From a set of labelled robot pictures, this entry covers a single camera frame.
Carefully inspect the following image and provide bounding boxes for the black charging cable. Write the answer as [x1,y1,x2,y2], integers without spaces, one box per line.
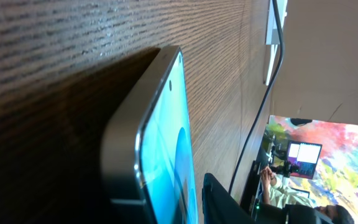
[227,0,285,195]

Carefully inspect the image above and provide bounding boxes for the seated person in background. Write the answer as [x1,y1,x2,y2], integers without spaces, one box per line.
[260,166,355,224]

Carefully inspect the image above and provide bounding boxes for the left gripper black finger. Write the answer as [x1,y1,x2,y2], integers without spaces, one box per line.
[202,173,254,224]

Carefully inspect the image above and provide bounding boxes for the blue Galaxy S25 smartphone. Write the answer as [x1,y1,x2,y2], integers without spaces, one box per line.
[100,45,199,223]

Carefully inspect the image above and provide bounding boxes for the open laptop on desk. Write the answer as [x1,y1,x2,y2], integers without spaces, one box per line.
[287,141,322,179]

